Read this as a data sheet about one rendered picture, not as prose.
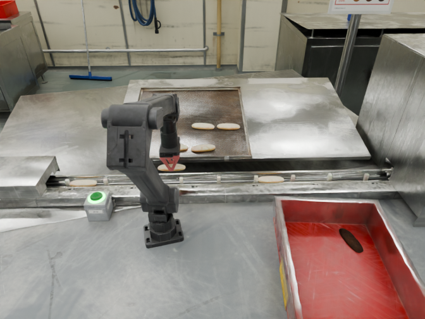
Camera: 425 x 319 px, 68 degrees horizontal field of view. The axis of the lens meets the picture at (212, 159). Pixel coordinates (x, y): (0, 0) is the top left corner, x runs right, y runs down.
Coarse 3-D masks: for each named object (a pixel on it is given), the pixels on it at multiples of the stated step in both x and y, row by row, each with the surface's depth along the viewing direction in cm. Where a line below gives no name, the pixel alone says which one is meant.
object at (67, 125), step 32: (32, 96) 189; (64, 96) 189; (96, 96) 189; (32, 128) 157; (64, 128) 157; (96, 128) 157; (64, 160) 135; (96, 160) 135; (320, 160) 135; (352, 160) 135; (0, 224) 105; (32, 224) 105
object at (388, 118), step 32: (384, 64) 118; (416, 64) 101; (384, 96) 119; (416, 96) 101; (384, 128) 119; (416, 128) 101; (384, 160) 120; (416, 160) 101; (416, 192) 102; (416, 224) 103
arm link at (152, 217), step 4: (148, 204) 92; (148, 208) 92; (152, 208) 92; (156, 208) 92; (160, 208) 92; (164, 208) 92; (152, 212) 93; (156, 212) 97; (160, 212) 94; (164, 212) 93; (148, 216) 93; (152, 216) 93; (156, 216) 93; (160, 216) 93; (164, 216) 93; (152, 220) 94; (156, 220) 94; (160, 220) 94; (164, 220) 94
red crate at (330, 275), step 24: (288, 240) 99; (312, 240) 99; (336, 240) 99; (360, 240) 99; (312, 264) 91; (336, 264) 91; (360, 264) 91; (312, 288) 85; (336, 288) 85; (360, 288) 85; (384, 288) 85; (312, 312) 80; (336, 312) 80; (360, 312) 80; (384, 312) 80
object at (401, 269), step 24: (288, 216) 103; (312, 216) 103; (336, 216) 102; (360, 216) 102; (384, 216) 93; (384, 240) 91; (288, 264) 80; (384, 264) 91; (408, 264) 80; (288, 288) 76; (408, 288) 79; (288, 312) 73; (408, 312) 78
